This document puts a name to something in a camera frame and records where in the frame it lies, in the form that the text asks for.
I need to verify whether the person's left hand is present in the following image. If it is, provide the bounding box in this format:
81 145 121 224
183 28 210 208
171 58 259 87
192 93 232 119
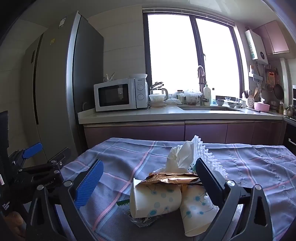
6 211 26 240

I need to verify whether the white microwave oven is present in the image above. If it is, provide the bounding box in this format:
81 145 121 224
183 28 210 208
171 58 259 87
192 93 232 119
94 78 149 112

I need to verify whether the utensil holder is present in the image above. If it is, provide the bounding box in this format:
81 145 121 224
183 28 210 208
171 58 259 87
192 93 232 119
242 90 255 107

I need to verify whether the grey refrigerator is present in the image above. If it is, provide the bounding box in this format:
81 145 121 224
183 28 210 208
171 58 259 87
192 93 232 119
21 11 104 160

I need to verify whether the kitchen faucet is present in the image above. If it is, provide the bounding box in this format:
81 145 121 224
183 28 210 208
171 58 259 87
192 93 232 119
197 65 210 106

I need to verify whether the dotted white paper cup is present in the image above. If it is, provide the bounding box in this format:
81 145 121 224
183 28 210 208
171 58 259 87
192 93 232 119
180 183 220 237
129 178 182 219

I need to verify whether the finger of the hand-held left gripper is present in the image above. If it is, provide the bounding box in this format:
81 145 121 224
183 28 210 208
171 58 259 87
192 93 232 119
9 142 43 171
46 147 71 173

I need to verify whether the white dispenser bottle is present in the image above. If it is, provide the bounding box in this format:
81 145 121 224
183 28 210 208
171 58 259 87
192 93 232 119
203 85 211 106

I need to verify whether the kitchen window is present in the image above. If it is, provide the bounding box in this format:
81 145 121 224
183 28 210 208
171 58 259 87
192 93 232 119
143 8 246 100

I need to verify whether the clear green-printed plastic wrapper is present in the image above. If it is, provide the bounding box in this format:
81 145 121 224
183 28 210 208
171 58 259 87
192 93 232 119
116 199 163 227

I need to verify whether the glass kettle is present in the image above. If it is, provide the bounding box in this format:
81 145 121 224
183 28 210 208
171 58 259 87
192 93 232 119
150 82 169 100

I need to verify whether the clear plastic bag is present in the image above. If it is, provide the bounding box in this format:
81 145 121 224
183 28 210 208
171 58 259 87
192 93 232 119
183 89 202 105

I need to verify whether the gold snack wrapper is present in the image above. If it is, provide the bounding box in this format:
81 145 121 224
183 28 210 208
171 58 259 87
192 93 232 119
135 171 202 186

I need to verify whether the black frying pan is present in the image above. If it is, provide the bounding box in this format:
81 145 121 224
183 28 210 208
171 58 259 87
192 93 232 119
274 83 284 100

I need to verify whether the pink pot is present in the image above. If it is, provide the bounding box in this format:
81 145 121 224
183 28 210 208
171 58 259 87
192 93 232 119
254 101 270 111

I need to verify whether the white foam fruit net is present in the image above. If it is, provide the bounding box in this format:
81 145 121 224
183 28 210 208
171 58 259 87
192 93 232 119
191 135 229 211

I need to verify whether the kitchen sink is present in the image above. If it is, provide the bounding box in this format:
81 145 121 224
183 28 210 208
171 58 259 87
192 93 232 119
179 105 244 112

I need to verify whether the white water heater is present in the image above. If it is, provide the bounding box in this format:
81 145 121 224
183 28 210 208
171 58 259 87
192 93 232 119
245 30 269 66

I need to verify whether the pink upper cabinet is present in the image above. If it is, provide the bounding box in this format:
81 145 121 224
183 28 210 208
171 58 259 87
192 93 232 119
253 20 290 56

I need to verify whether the black stove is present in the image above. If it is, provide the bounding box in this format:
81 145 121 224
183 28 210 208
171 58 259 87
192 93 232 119
283 116 296 151

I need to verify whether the white tissue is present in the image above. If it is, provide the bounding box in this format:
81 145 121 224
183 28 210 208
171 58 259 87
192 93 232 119
166 141 195 173

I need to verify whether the purple kitchen base cabinet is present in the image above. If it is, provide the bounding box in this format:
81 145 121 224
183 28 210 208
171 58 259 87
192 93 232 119
78 104 287 151

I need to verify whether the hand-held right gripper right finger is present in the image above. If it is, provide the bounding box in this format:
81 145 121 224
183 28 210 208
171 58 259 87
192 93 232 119
195 158 275 241

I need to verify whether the plaid grey tablecloth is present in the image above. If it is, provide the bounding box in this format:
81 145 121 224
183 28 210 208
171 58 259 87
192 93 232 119
53 137 296 241

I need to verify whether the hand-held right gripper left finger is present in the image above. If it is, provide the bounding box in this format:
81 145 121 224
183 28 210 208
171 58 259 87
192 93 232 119
28 159 104 241

